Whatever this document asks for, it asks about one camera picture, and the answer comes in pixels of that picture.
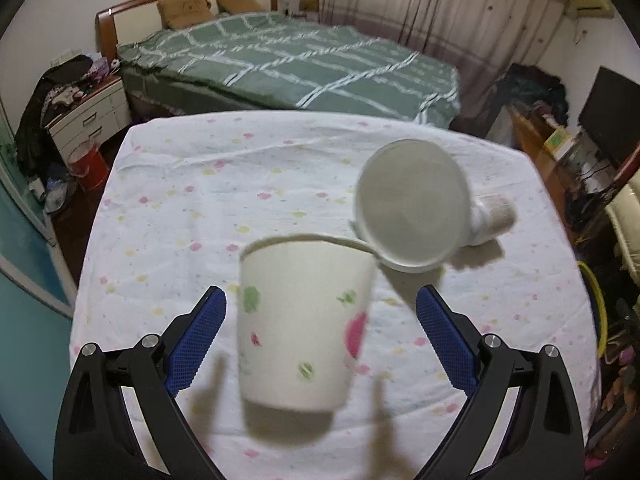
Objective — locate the black television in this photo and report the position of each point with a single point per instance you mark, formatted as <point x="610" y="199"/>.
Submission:
<point x="610" y="120"/>

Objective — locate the pile of dark clothes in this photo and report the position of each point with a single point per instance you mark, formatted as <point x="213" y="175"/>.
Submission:
<point x="37" y="115"/>

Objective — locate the white nightstand with wooden top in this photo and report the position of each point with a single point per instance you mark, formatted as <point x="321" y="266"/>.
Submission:
<point x="85" y="115"/>

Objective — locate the dark clothes heap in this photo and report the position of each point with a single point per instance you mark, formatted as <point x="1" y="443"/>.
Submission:
<point x="530" y="92"/>

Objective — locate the yellowish box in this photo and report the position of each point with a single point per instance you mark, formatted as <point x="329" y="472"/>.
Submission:
<point x="309" y="3"/>

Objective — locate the paper cup with coloured dots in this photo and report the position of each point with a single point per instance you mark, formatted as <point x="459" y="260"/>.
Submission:
<point x="300" y="320"/>

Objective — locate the yellowed air conditioner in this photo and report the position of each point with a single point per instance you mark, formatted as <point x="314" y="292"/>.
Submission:
<point x="590" y="2"/>

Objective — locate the wooden desk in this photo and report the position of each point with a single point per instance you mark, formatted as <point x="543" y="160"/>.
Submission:
<point x="530" y="135"/>

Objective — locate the plain brown pillow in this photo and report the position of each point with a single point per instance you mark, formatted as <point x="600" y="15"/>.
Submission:
<point x="240" y="0"/>

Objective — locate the red bucket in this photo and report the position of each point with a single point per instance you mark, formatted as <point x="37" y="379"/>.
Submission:
<point x="87" y="167"/>

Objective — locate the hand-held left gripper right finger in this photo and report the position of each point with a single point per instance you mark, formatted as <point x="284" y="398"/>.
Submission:
<point x="447" y="345"/>

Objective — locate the small green and yellow box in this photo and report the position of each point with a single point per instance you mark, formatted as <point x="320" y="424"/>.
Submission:
<point x="557" y="140"/>

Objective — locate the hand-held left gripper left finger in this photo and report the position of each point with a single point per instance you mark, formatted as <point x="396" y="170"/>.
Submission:
<point x="195" y="345"/>

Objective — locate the pink striped curtain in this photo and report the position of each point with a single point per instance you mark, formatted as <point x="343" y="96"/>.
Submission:
<point x="450" y="10"/>

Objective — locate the bluish plastic bag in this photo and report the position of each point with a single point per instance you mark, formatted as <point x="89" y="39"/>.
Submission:
<point x="57" y="195"/>

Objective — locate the frosted glass sliding door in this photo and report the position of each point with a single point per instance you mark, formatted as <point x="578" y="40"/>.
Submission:
<point x="25" y="240"/>

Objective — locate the trash bin with yellow rim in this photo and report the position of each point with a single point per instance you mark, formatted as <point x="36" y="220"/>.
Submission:
<point x="597" y="300"/>

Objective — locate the brown pillow with face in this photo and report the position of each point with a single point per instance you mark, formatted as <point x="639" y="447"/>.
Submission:
<point x="185" y="9"/>

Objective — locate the bed with green quilt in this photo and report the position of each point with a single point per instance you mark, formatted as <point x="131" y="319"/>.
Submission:
<point x="300" y="60"/>

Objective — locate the cream cushioned chair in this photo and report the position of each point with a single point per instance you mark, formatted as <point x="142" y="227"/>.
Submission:
<point x="625" y="220"/>

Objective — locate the wooden bed headboard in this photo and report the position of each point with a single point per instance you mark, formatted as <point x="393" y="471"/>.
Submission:
<point x="130" y="17"/>

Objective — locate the small white bottle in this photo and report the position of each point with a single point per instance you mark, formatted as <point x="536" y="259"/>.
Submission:
<point x="492" y="217"/>

